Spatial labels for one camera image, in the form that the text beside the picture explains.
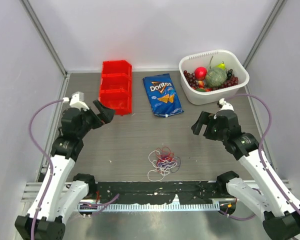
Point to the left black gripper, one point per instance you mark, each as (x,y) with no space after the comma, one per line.
(106,114)

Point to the blue Doritos chip bag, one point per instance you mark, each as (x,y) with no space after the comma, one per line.
(162,95)

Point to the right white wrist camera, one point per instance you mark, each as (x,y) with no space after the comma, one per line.
(224,105)

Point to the red apple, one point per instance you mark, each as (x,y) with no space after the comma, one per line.
(200,73)

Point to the aluminium frame post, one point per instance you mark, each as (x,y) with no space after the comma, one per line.
(274,13)
(43,35)

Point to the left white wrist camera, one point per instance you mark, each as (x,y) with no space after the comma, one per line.
(77,101)

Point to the white plastic basket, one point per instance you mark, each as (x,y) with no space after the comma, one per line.
(237,76)

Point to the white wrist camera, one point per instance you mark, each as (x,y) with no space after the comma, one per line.
(77,101)
(224,105)

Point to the red plastic bin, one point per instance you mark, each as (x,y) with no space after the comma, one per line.
(115,90)

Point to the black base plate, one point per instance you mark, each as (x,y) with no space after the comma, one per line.
(158,193)

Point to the slotted cable duct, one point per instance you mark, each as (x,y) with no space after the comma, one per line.
(173,207)

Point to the left aluminium frame post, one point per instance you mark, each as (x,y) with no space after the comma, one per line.
(43,35)

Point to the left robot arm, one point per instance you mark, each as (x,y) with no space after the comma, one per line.
(47,217)

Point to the right aluminium frame post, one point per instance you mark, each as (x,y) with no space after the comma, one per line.
(274,13)

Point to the green pear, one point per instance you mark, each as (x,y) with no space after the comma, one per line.
(221,65)

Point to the dark red grape bunch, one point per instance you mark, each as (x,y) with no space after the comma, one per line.
(191,79)

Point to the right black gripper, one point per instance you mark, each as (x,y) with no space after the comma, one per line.
(206,118)

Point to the green melon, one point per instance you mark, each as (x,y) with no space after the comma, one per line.
(215,77)

